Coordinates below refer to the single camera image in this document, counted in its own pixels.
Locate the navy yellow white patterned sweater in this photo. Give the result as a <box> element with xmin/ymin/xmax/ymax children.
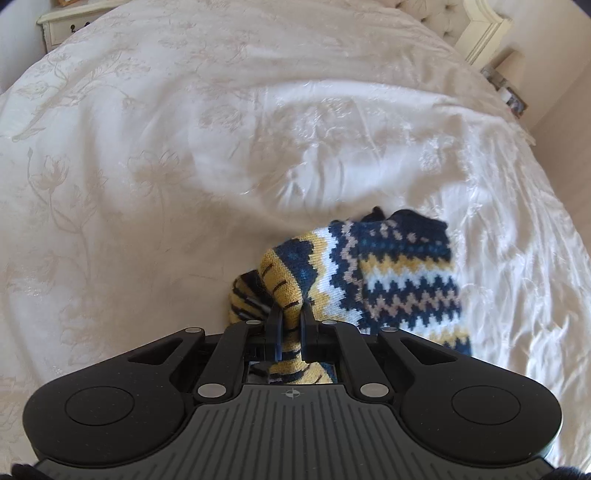
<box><xmin>229</xmin><ymin>207</ymin><xmax>472</xmax><ymax>384</ymax></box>

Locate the cream tufted headboard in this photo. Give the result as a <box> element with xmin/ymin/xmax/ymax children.
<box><xmin>384</xmin><ymin>0</ymin><xmax>513</xmax><ymax>69</ymax></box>

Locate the white floral bedspread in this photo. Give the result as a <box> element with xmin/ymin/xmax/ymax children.
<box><xmin>1</xmin><ymin>1</ymin><xmax>590</xmax><ymax>469</ymax></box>

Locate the photo frame on right nightstand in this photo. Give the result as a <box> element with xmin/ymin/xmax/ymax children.
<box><xmin>505</xmin><ymin>94</ymin><xmax>528</xmax><ymax>119</ymax></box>

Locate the cream nightstand left of bed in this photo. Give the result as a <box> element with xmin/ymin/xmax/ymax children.
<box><xmin>37</xmin><ymin>0</ymin><xmax>128</xmax><ymax>53</ymax></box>

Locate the white table lamp right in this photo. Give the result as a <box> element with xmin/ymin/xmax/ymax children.
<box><xmin>495</xmin><ymin>50</ymin><xmax>526</xmax><ymax>90</ymax></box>

